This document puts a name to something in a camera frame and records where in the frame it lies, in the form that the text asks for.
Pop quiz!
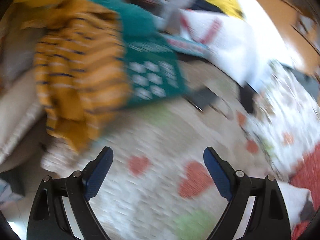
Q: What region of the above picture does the pale pink knit sweater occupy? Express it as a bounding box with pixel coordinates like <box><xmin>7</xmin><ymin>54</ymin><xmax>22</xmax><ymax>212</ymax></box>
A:
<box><xmin>278</xmin><ymin>181</ymin><xmax>316</xmax><ymax>231</ymax></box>

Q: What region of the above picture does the orange floral bedsheet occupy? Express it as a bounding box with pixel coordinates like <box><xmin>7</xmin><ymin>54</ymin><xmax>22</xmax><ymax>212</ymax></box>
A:
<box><xmin>290</xmin><ymin>144</ymin><xmax>319</xmax><ymax>239</ymax></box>

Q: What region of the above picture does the white floral pillow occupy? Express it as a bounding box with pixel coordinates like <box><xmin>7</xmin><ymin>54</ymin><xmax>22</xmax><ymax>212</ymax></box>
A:
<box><xmin>244</xmin><ymin>60</ymin><xmax>319</xmax><ymax>181</ymax></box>

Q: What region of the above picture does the heart patterned quilt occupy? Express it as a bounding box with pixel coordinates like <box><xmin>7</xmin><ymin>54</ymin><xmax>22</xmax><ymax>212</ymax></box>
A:
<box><xmin>41</xmin><ymin>61</ymin><xmax>272</xmax><ymax>239</ymax></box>

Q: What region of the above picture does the dark flat phone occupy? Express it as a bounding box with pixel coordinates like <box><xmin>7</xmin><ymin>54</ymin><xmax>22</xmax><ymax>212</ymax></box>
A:
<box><xmin>185</xmin><ymin>86</ymin><xmax>218</xmax><ymax>112</ymax></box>

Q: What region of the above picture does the mustard striped garment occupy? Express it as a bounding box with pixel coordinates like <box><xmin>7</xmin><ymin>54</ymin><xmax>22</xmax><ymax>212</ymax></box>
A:
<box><xmin>22</xmin><ymin>0</ymin><xmax>131</xmax><ymax>152</ymax></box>

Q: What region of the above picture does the teal packaged box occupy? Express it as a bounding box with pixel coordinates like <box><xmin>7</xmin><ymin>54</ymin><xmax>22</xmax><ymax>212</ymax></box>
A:
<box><xmin>89</xmin><ymin>0</ymin><xmax>188</xmax><ymax>107</ymax></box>

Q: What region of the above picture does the light blue game box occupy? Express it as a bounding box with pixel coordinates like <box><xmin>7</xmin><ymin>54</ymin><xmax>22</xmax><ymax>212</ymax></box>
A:
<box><xmin>162</xmin><ymin>34</ymin><xmax>210</xmax><ymax>59</ymax></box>

